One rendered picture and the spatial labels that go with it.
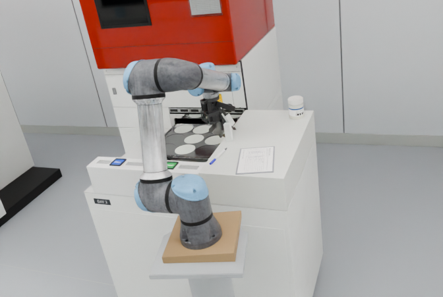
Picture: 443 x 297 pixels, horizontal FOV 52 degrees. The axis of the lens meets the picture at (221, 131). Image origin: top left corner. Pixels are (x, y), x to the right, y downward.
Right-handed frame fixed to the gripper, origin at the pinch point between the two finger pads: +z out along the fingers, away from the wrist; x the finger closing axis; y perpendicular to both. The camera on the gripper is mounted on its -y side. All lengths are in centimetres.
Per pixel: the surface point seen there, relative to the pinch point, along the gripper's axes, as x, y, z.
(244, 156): 29.2, 7.2, -2.2
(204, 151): 0.3, 10.9, 4.7
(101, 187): -14, 58, 9
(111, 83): -74, 24, -18
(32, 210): -180, 82, 94
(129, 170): -0.1, 47.0, -1.0
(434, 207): 26, -131, 95
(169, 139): -24.6, 16.4, 4.7
